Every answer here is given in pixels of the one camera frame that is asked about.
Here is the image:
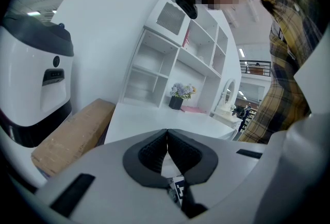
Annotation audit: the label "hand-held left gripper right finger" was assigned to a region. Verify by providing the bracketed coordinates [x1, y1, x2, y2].
[167, 128, 268, 219]

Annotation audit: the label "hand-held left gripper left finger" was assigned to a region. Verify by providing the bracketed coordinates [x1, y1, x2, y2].
[35, 128, 192, 224]

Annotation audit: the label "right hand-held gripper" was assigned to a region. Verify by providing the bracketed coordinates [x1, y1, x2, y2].
[254, 37, 330, 224]

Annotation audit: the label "white dressing table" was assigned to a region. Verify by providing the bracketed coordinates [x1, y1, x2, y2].
[209, 105, 243, 131]

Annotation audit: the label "brown cardboard box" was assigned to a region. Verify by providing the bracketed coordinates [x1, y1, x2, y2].
[30, 98, 117, 180]

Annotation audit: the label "flat pink book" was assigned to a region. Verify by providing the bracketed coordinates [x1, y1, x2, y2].
[179, 105, 207, 115]

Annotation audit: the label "white oval vanity mirror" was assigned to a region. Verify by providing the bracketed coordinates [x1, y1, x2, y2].
[219, 78, 237, 111]

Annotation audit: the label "person's yellow plaid shirt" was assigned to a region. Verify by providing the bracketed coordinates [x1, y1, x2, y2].
[237, 0, 324, 144]

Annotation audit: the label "purple flowers in black pot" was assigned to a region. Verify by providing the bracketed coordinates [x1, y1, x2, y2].
[169, 82, 198, 111]

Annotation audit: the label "black metal railing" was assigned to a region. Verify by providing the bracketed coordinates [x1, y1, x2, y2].
[239, 60, 272, 76]

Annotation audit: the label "white shelf unit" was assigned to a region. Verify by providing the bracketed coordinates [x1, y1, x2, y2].
[119, 0, 230, 116]

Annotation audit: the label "white and black robot machine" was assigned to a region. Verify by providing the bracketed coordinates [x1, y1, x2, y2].
[0, 11, 75, 149]

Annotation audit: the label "upright pink book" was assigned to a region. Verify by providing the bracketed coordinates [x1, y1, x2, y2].
[182, 28, 192, 48]

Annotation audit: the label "black head-worn camera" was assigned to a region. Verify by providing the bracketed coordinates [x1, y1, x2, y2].
[175, 0, 199, 20]

